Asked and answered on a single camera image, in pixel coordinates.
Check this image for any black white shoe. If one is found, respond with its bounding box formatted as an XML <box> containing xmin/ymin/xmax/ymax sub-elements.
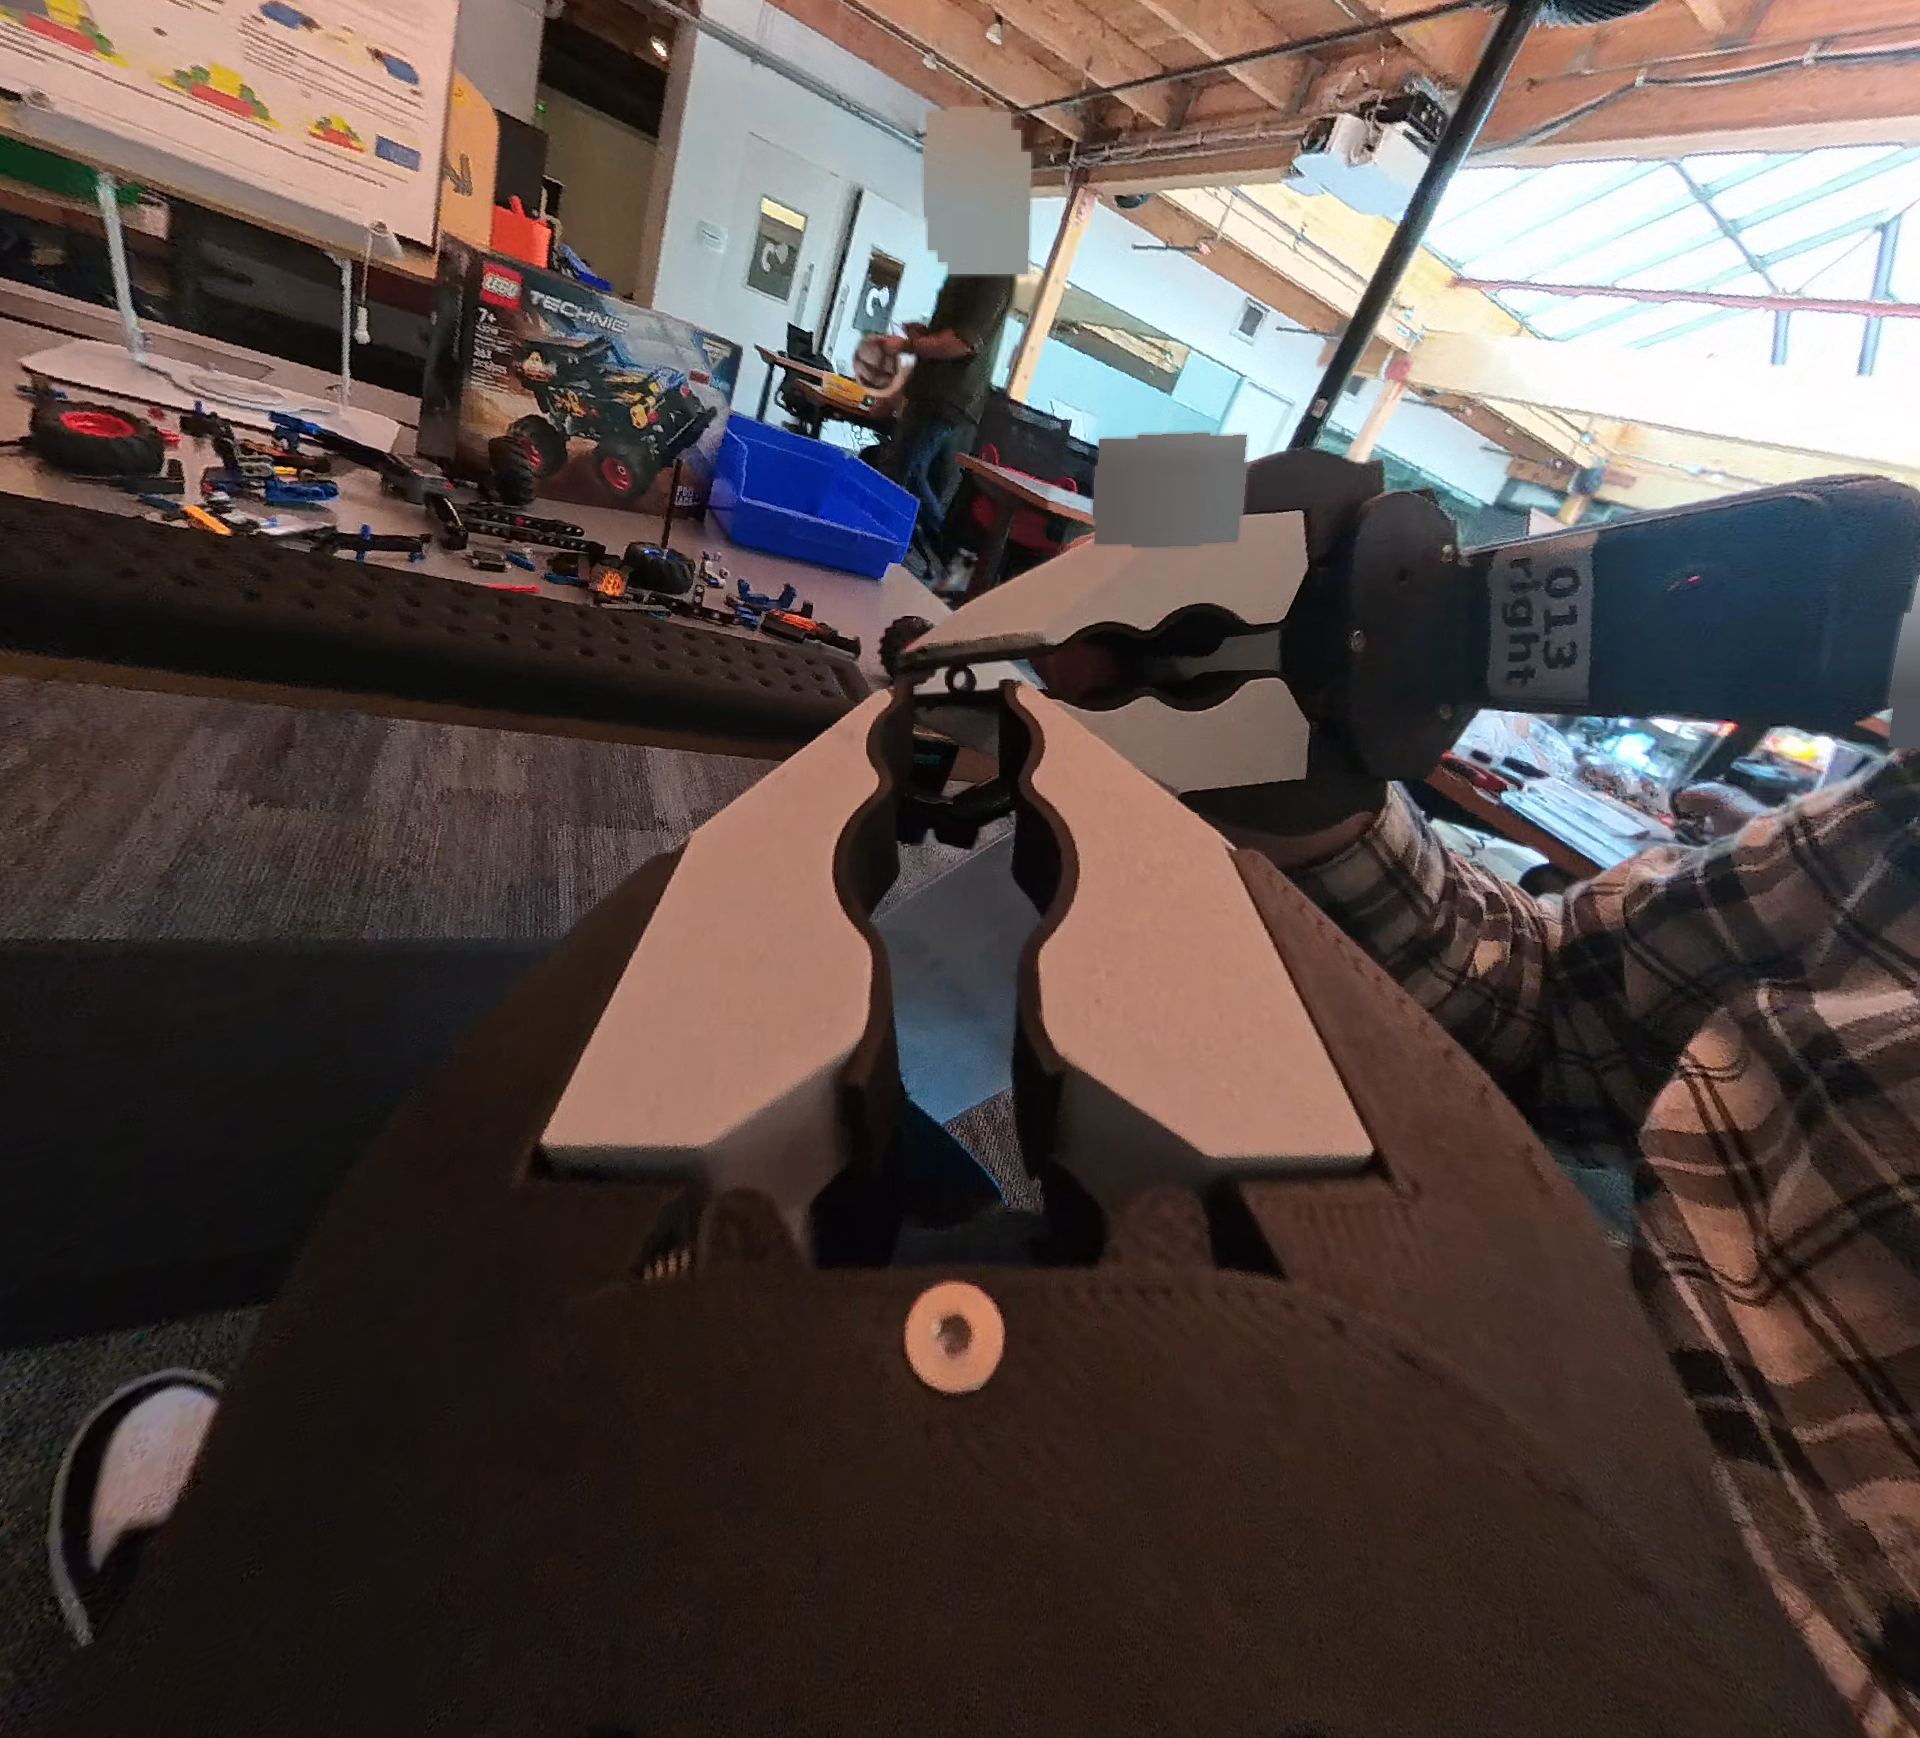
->
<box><xmin>42</xmin><ymin>1368</ymin><xmax>229</xmax><ymax>1654</ymax></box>

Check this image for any printed instruction sheet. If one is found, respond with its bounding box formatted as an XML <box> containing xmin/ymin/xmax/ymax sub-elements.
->
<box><xmin>0</xmin><ymin>0</ymin><xmax>460</xmax><ymax>259</ymax></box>

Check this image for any blue plastic storage bin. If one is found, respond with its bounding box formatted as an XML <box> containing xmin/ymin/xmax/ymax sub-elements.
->
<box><xmin>703</xmin><ymin>410</ymin><xmax>927</xmax><ymax>578</ymax></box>

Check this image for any white document stand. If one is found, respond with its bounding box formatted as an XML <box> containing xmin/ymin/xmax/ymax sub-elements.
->
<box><xmin>16</xmin><ymin>0</ymin><xmax>460</xmax><ymax>426</ymax></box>

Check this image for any monster truck toy set box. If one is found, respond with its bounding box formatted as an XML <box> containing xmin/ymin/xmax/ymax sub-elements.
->
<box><xmin>417</xmin><ymin>237</ymin><xmax>747</xmax><ymax>506</ymax></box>

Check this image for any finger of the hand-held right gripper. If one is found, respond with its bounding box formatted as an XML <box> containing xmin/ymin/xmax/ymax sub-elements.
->
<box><xmin>1053</xmin><ymin>665</ymin><xmax>1315</xmax><ymax>801</ymax></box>
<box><xmin>898</xmin><ymin>512</ymin><xmax>1315</xmax><ymax>693</ymax></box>

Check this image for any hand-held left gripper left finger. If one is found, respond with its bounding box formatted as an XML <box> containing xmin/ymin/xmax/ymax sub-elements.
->
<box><xmin>540</xmin><ymin>689</ymin><xmax>903</xmax><ymax>1254</ymax></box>

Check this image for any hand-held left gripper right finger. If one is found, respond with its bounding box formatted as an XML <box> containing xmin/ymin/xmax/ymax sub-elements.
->
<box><xmin>1015</xmin><ymin>689</ymin><xmax>1378</xmax><ymax>1254</ymax></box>

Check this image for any black toy wheel red rim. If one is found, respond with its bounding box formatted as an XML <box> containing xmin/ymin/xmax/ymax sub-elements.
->
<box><xmin>27</xmin><ymin>395</ymin><xmax>175</xmax><ymax>488</ymax></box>

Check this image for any person's right forearm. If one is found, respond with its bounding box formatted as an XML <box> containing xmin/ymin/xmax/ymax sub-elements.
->
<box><xmin>1244</xmin><ymin>784</ymin><xmax>1687</xmax><ymax>1146</ymax></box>

